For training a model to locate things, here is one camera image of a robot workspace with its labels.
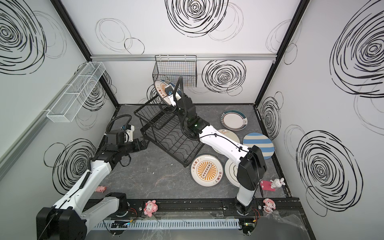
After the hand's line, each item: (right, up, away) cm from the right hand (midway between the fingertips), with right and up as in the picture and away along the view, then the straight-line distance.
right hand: (176, 89), depth 72 cm
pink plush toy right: (+46, -57, 0) cm, 73 cm away
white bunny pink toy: (+49, -50, +6) cm, 71 cm away
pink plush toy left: (-13, -57, -1) cm, 58 cm away
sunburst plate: (+16, -45, +15) cm, 50 cm away
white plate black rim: (+30, -45, +14) cm, 56 cm away
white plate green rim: (+39, -16, +40) cm, 58 cm away
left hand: (-19, -26, +11) cm, 34 cm away
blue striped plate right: (+55, -30, +29) cm, 69 cm away
